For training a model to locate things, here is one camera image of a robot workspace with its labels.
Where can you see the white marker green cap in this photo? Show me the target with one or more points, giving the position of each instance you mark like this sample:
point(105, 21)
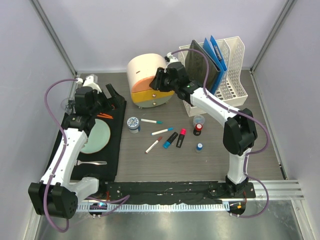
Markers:
point(151, 121)

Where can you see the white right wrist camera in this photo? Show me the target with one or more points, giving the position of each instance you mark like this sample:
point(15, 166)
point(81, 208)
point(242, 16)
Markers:
point(170, 58)

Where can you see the small blue cap bottle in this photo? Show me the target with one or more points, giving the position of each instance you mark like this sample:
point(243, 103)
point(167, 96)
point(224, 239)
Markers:
point(199, 147)

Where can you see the white slotted cable duct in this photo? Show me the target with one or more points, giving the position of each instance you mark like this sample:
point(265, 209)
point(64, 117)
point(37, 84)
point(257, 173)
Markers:
point(93, 207)

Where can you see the clear glass cup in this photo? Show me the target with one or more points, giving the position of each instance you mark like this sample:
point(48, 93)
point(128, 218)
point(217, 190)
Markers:
point(68, 106)

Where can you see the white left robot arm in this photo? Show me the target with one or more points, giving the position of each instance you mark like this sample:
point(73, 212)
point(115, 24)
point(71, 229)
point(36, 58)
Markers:
point(54, 195)

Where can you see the white marker red cap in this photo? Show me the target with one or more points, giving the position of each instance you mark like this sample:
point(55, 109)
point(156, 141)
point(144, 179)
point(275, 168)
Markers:
point(153, 145)

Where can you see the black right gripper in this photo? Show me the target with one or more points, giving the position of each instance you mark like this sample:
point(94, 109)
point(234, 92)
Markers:
point(156, 83)

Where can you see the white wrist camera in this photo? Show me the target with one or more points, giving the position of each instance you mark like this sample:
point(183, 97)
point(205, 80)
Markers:
point(170, 58)
point(90, 81)

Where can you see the red black stamp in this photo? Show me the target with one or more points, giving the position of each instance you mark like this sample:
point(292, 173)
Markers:
point(197, 129)

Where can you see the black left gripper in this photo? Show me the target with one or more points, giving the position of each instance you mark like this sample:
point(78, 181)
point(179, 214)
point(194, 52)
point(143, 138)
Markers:
point(117, 100)

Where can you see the blue black highlighter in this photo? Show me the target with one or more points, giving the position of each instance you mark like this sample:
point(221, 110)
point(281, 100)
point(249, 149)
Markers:
point(170, 140)

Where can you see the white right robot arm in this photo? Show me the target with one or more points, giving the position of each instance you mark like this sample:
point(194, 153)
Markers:
point(239, 129)

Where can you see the cream round drawer cabinet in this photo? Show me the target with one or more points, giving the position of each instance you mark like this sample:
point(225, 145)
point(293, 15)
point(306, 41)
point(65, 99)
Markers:
point(141, 71)

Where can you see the metal spoon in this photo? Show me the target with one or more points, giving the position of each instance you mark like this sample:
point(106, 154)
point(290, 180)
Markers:
point(96, 163)

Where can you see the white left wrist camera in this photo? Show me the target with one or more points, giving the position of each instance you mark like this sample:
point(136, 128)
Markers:
point(90, 81)

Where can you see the blue plastic folder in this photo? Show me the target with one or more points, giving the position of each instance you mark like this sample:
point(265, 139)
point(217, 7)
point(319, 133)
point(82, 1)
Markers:
point(213, 50)

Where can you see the blue white round tin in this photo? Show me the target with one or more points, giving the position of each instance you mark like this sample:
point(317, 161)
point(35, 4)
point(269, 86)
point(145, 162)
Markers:
point(133, 124)

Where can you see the black mounting rail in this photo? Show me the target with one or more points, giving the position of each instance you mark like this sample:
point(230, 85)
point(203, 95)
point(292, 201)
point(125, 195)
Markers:
point(176, 192)

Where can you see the clear jar with lid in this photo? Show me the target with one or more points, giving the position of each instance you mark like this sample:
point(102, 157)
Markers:
point(198, 119)

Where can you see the pink black highlighter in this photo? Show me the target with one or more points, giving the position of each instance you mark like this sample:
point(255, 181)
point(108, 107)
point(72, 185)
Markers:
point(181, 137)

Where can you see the cream perforated file organizer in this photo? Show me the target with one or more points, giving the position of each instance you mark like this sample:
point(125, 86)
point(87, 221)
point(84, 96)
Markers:
point(230, 90)

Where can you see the black cloth mat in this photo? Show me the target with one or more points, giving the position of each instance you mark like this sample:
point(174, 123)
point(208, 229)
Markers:
point(110, 153)

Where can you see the pale green plate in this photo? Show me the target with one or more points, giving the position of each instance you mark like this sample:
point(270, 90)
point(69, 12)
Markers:
point(98, 138)

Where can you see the white marker blue cap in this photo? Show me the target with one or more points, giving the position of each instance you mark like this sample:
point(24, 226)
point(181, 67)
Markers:
point(162, 131)

